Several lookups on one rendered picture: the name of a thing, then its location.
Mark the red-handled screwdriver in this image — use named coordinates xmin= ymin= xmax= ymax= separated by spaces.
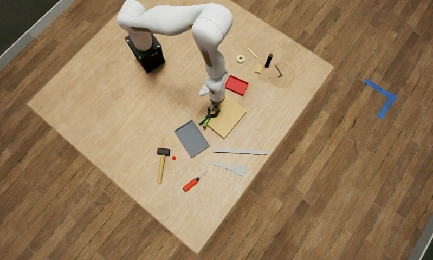
xmin=183 ymin=171 xmax=207 ymax=192

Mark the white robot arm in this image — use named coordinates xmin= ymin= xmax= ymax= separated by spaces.
xmin=117 ymin=0 xmax=233 ymax=102

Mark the black cylinder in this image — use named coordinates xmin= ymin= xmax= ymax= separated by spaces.
xmin=265 ymin=54 xmax=273 ymax=68

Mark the mallet with black head and wooden handle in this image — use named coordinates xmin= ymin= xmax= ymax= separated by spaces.
xmin=157 ymin=148 xmax=170 ymax=183

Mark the black spring clamp with green handles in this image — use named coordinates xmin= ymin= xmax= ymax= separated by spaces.
xmin=198 ymin=109 xmax=220 ymax=129

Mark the red shallow tray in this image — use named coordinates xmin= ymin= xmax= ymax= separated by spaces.
xmin=225 ymin=75 xmax=249 ymax=96

